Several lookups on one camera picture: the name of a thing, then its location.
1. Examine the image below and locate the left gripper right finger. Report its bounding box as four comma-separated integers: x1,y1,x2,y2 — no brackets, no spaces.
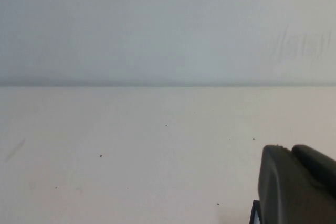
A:
290,143,336,185

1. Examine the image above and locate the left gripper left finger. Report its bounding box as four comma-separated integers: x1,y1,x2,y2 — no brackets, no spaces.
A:
258,144,336,224

